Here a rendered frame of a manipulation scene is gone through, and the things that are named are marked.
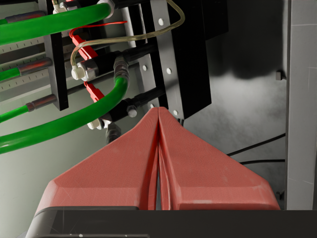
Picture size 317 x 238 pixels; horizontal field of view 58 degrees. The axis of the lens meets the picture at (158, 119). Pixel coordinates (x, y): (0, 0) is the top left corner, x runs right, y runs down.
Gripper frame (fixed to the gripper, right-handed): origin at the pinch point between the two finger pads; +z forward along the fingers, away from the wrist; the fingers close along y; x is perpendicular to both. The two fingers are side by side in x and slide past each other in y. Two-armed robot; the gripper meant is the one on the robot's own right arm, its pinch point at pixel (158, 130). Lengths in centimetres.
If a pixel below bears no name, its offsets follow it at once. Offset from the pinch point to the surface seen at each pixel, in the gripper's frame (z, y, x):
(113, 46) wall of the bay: 63, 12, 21
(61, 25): 12.6, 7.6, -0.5
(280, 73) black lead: 34.8, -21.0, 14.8
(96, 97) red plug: 29.8, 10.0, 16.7
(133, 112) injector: 27.2, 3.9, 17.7
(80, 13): 14.3, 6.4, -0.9
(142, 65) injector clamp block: 39.3, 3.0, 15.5
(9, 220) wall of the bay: 31, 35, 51
